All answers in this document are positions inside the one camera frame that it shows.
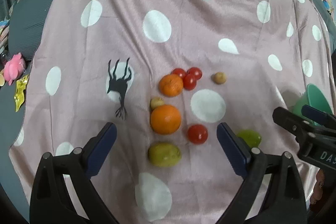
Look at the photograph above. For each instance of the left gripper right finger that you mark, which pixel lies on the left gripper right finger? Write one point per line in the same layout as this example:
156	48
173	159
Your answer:
284	201

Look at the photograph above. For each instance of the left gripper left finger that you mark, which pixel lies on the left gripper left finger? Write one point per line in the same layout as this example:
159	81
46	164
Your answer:
50	201

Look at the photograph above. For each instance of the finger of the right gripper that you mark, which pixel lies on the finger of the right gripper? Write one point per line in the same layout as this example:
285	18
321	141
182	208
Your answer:
301	128
316	115

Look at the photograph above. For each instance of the green lime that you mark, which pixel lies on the green lime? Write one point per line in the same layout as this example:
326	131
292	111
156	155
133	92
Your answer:
251	137

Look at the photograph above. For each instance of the red tomato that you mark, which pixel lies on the red tomato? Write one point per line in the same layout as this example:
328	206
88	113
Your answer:
197	134

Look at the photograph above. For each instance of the yellow-green kiwi fruit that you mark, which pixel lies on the yellow-green kiwi fruit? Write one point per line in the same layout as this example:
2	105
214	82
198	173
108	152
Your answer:
164	154

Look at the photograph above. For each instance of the cherry tomato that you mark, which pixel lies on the cherry tomato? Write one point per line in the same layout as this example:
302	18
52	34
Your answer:
196	72
179	72
189	82

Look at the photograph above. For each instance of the cherry tomato front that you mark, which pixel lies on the cherry tomato front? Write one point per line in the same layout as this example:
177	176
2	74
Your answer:
189	82

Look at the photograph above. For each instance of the large orange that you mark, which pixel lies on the large orange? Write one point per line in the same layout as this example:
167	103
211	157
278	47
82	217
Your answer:
165	119

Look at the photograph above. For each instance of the small mandarin orange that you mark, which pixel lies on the small mandarin orange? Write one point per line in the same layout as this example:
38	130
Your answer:
170	85

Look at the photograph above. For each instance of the green plastic bowl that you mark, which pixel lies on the green plastic bowl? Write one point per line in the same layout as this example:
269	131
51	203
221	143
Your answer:
314	97

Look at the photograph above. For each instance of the beige longan right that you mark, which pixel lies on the beige longan right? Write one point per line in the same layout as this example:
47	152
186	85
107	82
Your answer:
219	77

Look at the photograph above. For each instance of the beige longan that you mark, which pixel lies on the beige longan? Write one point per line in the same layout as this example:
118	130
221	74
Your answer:
156	102
219	77

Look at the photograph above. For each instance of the yellow snack wrapper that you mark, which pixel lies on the yellow snack wrapper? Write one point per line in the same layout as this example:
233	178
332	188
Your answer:
19	97

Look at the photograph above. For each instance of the beige longan left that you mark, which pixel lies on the beige longan left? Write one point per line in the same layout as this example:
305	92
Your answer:
156	102

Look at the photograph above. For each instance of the pink plush toy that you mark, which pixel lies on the pink plush toy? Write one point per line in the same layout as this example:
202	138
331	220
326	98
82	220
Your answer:
14	68

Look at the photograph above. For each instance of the pink polka dot cloth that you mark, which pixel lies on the pink polka dot cloth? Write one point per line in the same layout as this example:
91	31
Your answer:
101	61

